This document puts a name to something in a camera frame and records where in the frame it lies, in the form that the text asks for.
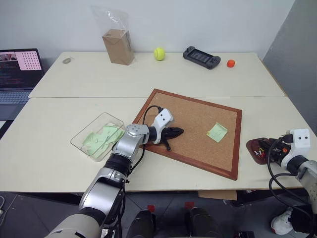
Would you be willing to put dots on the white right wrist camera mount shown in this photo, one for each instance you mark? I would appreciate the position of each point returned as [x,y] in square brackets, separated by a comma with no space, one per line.
[298,142]

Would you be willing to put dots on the white shoe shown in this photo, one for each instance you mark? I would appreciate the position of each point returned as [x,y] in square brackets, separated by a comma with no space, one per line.
[281,221]

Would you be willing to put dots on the wood framed cork board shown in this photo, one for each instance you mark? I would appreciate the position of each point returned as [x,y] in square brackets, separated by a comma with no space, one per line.
[198,114]

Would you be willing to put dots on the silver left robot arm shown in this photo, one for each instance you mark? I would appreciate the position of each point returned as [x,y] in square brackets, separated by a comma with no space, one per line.
[128,146]

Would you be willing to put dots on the dark rounded shape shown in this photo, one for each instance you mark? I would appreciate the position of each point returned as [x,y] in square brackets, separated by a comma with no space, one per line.
[203,224]
[142,225]

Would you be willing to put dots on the clear tape roll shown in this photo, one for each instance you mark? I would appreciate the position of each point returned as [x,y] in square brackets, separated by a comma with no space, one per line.
[66,61]

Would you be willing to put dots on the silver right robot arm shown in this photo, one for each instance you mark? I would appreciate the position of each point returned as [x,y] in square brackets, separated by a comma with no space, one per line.
[308,171]

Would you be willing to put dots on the small orange ball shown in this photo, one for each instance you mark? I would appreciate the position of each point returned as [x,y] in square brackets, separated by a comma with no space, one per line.
[230,63]

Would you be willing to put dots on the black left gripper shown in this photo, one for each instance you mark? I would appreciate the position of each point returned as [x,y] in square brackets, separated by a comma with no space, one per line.
[167,134]

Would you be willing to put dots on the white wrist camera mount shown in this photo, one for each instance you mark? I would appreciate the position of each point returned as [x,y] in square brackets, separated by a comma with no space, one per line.
[164,118]
[298,142]

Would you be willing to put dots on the green sticky note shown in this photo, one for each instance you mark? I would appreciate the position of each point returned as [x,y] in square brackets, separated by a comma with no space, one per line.
[112,134]
[218,132]
[95,145]

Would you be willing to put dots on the dark brown tray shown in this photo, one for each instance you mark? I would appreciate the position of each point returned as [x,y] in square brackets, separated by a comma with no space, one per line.
[255,146]

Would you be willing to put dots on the yellow tennis ball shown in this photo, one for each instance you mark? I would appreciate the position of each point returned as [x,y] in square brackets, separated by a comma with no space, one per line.
[159,54]

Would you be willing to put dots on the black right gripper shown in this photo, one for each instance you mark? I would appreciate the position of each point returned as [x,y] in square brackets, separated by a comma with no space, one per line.
[279,150]

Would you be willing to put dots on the grey laptop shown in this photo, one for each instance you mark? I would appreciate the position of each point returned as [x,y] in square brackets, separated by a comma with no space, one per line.
[17,72]

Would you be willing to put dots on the brown cardboard box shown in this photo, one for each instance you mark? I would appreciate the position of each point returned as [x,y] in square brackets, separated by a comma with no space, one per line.
[119,47]

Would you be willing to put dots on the clear plastic bag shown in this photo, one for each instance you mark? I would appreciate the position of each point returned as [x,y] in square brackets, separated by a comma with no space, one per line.
[111,17]

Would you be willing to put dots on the black game controller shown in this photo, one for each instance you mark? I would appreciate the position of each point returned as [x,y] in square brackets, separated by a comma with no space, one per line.
[201,57]

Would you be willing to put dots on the clear plastic box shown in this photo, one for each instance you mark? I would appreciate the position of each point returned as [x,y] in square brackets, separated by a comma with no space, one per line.
[81,143]

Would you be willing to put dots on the flat brown cardboard piece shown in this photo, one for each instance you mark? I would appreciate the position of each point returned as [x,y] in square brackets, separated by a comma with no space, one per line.
[218,195]

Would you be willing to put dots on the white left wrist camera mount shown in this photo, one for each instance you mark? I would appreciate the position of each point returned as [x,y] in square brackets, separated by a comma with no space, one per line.
[164,118]

